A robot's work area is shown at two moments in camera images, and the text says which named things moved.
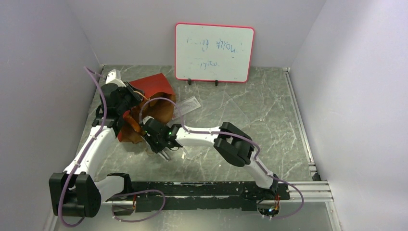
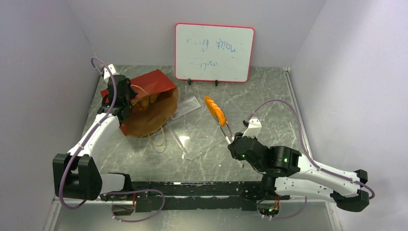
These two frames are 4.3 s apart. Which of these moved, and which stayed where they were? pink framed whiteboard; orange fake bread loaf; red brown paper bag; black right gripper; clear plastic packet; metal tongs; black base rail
Moved: metal tongs; orange fake bread loaf; red brown paper bag; black right gripper
Stayed: clear plastic packet; pink framed whiteboard; black base rail
